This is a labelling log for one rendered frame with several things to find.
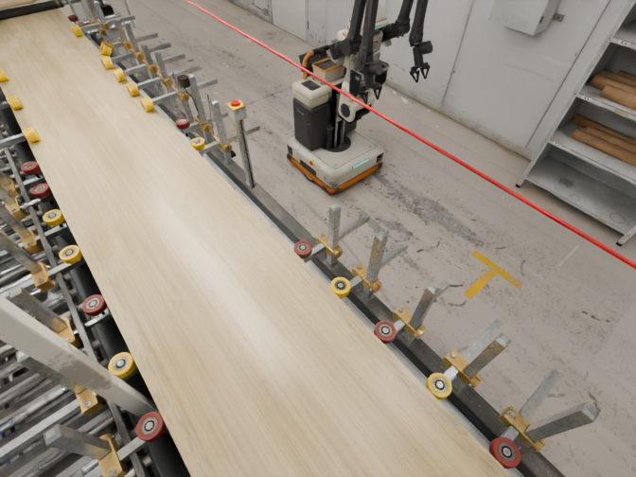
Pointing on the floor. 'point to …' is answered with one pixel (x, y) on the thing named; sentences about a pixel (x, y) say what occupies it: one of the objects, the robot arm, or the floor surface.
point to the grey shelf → (626, 192)
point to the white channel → (67, 359)
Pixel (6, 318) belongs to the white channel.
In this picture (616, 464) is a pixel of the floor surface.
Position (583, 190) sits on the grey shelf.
